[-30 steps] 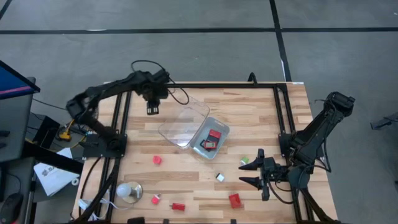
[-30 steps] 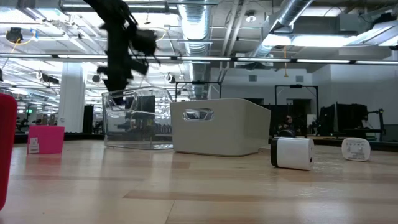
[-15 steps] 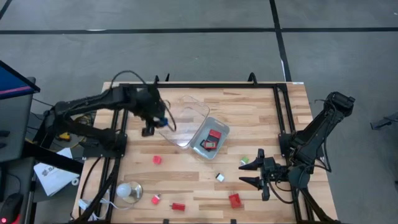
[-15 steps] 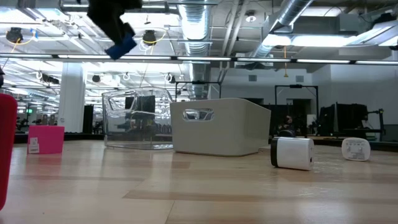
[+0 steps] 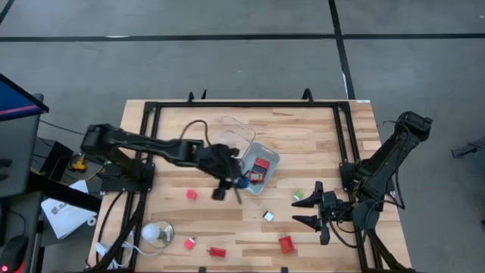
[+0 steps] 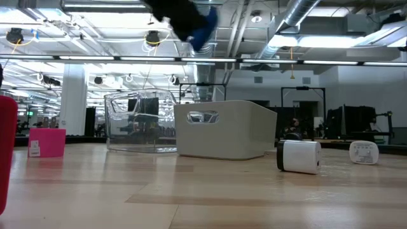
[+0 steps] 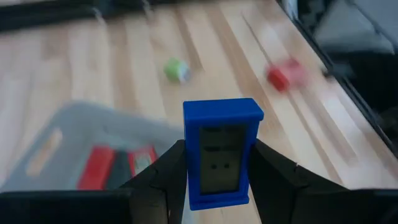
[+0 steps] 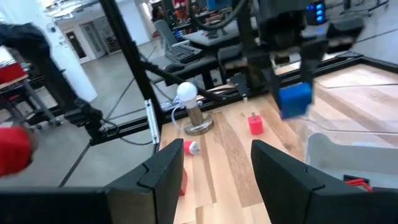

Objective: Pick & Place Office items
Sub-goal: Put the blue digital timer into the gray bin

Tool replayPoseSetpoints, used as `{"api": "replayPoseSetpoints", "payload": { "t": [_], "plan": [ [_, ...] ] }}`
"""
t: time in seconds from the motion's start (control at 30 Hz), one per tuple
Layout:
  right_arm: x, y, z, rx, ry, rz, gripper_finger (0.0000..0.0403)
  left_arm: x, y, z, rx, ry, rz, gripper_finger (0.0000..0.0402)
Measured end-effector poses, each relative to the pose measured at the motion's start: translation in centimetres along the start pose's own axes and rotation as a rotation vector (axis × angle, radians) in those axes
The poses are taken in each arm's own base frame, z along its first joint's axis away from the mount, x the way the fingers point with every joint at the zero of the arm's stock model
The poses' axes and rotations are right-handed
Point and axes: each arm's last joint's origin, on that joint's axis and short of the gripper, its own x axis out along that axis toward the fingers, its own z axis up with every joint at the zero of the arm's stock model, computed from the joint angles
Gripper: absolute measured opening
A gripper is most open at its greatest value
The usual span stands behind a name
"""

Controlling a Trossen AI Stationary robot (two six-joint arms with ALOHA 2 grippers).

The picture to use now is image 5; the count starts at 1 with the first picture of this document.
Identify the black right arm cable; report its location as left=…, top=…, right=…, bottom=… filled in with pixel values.
left=327, top=189, right=406, bottom=249

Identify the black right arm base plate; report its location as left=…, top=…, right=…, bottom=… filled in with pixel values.
left=339, top=162, right=396, bottom=194

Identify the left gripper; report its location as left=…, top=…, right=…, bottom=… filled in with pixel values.
left=196, top=143, right=246, bottom=206

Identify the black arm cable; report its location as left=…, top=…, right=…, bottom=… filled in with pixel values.
left=179, top=119, right=214, bottom=149
left=327, top=189, right=406, bottom=249

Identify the white printed paper bag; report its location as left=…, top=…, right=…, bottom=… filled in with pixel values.
left=40, top=179, right=99, bottom=240

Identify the blue screen monitor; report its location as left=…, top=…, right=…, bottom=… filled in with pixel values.
left=0, top=73, right=50, bottom=123

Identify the grey translucent plastic container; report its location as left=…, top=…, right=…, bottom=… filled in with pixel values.
left=241, top=142, right=281, bottom=196

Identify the white light bulb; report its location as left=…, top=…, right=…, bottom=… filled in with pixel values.
left=141, top=223, right=161, bottom=243

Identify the black diagonal beam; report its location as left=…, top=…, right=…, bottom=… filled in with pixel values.
left=27, top=171, right=103, bottom=214

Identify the red rectangular box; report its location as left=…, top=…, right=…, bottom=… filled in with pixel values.
left=278, top=235, right=296, bottom=255

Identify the black metal table frame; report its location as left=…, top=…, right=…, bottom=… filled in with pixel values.
left=87, top=88, right=416, bottom=273

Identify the grey desk cabinet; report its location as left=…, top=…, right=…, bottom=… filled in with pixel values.
left=0, top=93, right=45, bottom=199

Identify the clear plastic container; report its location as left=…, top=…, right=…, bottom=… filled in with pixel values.
left=216, top=115, right=258, bottom=153

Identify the red eraser block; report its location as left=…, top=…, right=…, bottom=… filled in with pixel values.
left=253, top=156, right=271, bottom=171

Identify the black box stand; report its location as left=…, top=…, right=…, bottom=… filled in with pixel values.
left=37, top=140, right=75, bottom=182

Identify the grey chair base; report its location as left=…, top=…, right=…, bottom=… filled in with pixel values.
left=450, top=136, right=485, bottom=159

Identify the yellow connector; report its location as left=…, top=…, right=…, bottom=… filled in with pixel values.
left=67, top=152, right=88, bottom=172

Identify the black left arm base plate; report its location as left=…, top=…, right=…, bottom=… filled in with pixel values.
left=95, top=161, right=156, bottom=193

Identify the clear round disc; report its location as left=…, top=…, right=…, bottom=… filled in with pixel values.
left=141, top=221, right=175, bottom=249

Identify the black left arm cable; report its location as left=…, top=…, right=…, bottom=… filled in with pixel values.
left=179, top=119, right=214, bottom=149

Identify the white cable with adapter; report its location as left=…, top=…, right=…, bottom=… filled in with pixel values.
left=93, top=241, right=160, bottom=268

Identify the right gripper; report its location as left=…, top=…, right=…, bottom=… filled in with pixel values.
left=291, top=180, right=354, bottom=246

